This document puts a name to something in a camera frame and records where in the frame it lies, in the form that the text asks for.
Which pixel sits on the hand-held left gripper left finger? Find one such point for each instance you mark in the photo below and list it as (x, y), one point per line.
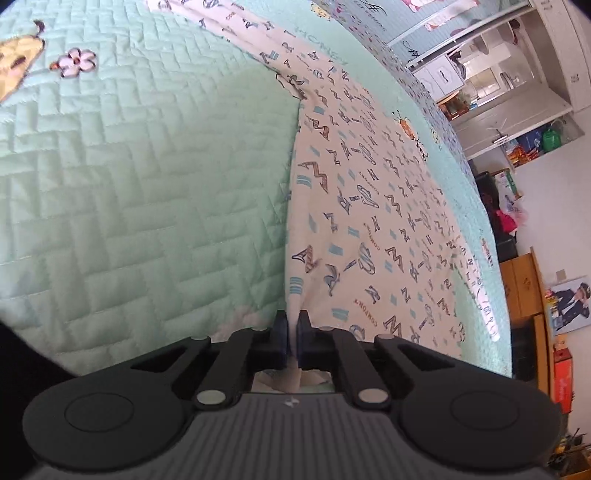
(278, 337)

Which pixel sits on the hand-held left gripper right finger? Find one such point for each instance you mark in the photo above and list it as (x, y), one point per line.
(304, 339)

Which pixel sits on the letter-print white shirt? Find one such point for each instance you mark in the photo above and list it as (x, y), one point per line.
(369, 207)

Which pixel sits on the bee-print green blanket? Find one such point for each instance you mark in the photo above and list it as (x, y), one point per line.
(138, 184)

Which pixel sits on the wooden desk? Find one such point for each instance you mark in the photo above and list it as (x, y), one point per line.
(521, 286)

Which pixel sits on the black armchair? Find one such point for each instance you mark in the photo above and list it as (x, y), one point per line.
(487, 194)

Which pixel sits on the white plastic bag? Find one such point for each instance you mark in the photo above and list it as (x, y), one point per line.
(512, 205)

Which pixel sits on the green white cardboard box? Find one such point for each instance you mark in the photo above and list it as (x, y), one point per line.
(505, 182)

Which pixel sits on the orange box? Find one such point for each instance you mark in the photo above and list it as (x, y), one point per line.
(563, 383)

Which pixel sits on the uniform portrait poster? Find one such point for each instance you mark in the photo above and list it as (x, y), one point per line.
(570, 304)

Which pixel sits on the wooden chair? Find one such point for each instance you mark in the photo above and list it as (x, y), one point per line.
(457, 106)

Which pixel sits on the white drawer cabinet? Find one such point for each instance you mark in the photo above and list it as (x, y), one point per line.
(438, 76)

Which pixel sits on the white door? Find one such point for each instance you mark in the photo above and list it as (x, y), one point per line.
(508, 122)

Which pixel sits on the pink-bordered paper poster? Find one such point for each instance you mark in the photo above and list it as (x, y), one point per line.
(438, 14)

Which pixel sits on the white sliding-door wardrobe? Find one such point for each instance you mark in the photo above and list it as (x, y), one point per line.
(461, 18)

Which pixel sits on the wall switch plate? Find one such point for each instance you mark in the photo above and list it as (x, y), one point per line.
(562, 274)

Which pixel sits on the wall niche with bags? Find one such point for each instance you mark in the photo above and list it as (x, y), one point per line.
(540, 141)

